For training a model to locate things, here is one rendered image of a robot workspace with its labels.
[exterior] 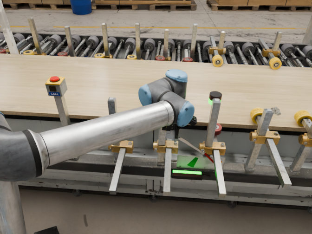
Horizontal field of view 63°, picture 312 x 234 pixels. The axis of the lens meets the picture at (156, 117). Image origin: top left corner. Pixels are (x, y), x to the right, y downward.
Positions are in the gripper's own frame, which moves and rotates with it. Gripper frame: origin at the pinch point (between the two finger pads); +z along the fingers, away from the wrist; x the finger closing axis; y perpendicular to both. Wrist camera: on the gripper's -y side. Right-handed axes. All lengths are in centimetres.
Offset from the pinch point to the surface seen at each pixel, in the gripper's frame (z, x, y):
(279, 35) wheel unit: -14, -115, -80
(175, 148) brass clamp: 11.7, -5.6, -0.3
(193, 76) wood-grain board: 6, -77, -12
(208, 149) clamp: 10.4, -5.6, -17.6
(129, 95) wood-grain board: 6, -47, 31
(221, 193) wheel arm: 10.7, 21.8, -20.9
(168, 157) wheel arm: 11.5, 1.3, 3.5
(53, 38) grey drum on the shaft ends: 12, -154, 127
